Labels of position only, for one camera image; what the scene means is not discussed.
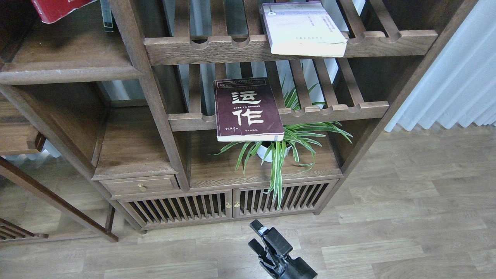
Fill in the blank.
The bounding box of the white paperback book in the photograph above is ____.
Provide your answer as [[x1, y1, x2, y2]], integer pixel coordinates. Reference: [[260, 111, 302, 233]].
[[261, 1, 347, 57]]

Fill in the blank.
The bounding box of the white pleated curtain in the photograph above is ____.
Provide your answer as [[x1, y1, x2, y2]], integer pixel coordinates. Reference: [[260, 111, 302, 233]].
[[385, 0, 496, 132]]

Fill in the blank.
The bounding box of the dark green upright book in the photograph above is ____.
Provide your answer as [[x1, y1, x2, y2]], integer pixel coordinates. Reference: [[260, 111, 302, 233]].
[[100, 0, 114, 33]]

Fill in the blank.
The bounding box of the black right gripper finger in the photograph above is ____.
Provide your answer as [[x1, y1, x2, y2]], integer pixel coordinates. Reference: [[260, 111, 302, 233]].
[[248, 238, 276, 268], [250, 219, 293, 257]]

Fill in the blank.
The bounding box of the dark maroon book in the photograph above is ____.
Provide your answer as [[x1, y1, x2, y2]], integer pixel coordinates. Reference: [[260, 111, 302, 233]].
[[213, 77, 284, 142]]

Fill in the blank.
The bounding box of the white plant pot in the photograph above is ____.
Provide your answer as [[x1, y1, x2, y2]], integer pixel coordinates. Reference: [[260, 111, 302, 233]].
[[257, 141, 292, 165]]

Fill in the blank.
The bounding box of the green spider plant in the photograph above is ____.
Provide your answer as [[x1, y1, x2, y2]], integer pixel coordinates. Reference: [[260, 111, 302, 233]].
[[213, 77, 352, 206]]

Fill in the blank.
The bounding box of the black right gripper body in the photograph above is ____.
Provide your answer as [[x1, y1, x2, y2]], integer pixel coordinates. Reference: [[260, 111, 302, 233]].
[[259, 252, 318, 279]]

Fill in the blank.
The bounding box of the dark wooden bookshelf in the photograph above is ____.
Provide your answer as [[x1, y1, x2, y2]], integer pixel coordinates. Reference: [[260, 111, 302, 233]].
[[1, 0, 477, 231]]

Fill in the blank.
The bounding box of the red paperback book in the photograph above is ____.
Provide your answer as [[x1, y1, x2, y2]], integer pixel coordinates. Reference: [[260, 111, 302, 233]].
[[31, 0, 94, 24]]

